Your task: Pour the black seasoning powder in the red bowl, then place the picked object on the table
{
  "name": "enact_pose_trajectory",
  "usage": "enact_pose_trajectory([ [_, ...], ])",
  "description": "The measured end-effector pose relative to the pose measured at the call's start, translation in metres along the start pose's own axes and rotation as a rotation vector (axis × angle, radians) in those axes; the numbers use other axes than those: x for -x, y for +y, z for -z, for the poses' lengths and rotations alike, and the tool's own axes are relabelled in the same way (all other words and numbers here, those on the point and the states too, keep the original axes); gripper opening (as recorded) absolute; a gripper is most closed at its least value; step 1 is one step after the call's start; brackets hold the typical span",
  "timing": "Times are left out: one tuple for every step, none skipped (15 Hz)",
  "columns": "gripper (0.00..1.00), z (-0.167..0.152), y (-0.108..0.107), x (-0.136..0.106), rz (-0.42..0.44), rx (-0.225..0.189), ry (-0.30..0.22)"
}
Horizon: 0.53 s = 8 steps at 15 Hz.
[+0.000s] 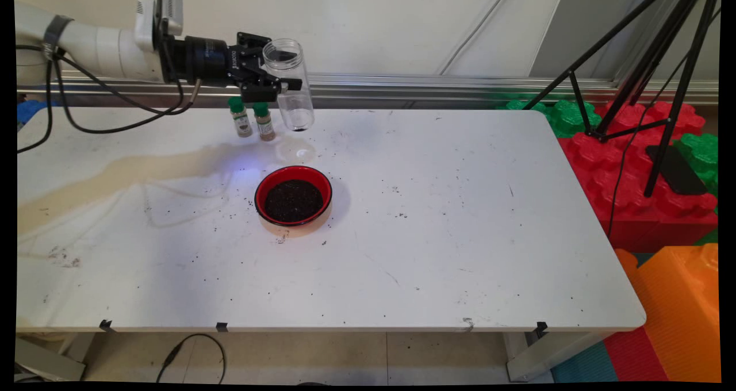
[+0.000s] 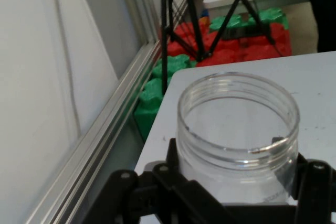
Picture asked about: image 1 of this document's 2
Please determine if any white and grey wrist camera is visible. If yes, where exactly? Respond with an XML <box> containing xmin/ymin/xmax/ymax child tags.
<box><xmin>134</xmin><ymin>0</ymin><xmax>185</xmax><ymax>52</ymax></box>

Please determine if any black tripod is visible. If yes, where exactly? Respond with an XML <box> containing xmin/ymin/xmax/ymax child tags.
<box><xmin>522</xmin><ymin>0</ymin><xmax>721</xmax><ymax>198</ymax></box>

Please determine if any white table leg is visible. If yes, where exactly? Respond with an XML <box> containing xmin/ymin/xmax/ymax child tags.
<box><xmin>506</xmin><ymin>329</ymin><xmax>616</xmax><ymax>383</ymax></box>

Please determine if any clear plastic jar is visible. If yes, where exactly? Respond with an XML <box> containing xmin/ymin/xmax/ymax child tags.
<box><xmin>262</xmin><ymin>38</ymin><xmax>316</xmax><ymax>133</ymax></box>

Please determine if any thin black tripod cable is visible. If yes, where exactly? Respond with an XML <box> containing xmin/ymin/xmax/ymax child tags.
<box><xmin>607</xmin><ymin>9</ymin><xmax>721</xmax><ymax>239</ymax></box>

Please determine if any green foam building block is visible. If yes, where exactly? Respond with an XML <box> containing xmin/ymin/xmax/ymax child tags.
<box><xmin>673</xmin><ymin>133</ymin><xmax>719</xmax><ymax>199</ymax></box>
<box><xmin>497</xmin><ymin>98</ymin><xmax>601</xmax><ymax>139</ymax></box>

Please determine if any teal floor mat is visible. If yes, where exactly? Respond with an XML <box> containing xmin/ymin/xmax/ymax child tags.
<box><xmin>551</xmin><ymin>340</ymin><xmax>619</xmax><ymax>383</ymax></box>

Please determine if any blue object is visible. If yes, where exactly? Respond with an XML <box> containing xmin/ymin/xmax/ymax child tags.
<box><xmin>17</xmin><ymin>99</ymin><xmax>55</xmax><ymax>124</ymax></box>

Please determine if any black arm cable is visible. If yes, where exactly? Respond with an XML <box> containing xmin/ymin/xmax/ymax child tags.
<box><xmin>17</xmin><ymin>45</ymin><xmax>202</xmax><ymax>155</ymax></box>

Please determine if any orange foam building block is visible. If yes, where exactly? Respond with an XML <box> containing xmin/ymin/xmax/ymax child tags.
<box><xmin>614</xmin><ymin>243</ymin><xmax>721</xmax><ymax>383</ymax></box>

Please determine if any green-capped spice bottle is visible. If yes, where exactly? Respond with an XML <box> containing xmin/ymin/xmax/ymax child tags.
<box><xmin>253</xmin><ymin>102</ymin><xmax>277</xmax><ymax>142</ymax></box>
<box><xmin>228</xmin><ymin>97</ymin><xmax>254</xmax><ymax>138</ymax></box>

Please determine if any grey metal beam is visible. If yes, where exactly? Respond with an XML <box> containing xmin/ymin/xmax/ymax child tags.
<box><xmin>16</xmin><ymin>336</ymin><xmax>87</xmax><ymax>383</ymax></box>

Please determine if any black floor cable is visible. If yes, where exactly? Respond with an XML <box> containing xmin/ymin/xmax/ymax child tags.
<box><xmin>155</xmin><ymin>333</ymin><xmax>226</xmax><ymax>385</ymax></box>

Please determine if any red bowl with black seeds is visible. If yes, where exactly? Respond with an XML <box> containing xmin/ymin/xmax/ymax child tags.
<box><xmin>254</xmin><ymin>165</ymin><xmax>334</xmax><ymax>237</ymax></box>

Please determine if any aluminium wall rail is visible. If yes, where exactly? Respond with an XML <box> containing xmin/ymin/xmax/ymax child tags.
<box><xmin>17</xmin><ymin>72</ymin><xmax>719</xmax><ymax>107</ymax></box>

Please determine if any red floor mat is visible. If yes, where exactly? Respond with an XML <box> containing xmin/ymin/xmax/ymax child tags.
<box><xmin>604</xmin><ymin>327</ymin><xmax>670</xmax><ymax>383</ymax></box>

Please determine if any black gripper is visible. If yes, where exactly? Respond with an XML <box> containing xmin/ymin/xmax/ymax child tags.
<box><xmin>161</xmin><ymin>33</ymin><xmax>302</xmax><ymax>103</ymax></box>

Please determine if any black cable strap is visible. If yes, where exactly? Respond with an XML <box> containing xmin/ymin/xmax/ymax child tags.
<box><xmin>41</xmin><ymin>14</ymin><xmax>74</xmax><ymax>63</ymax></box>

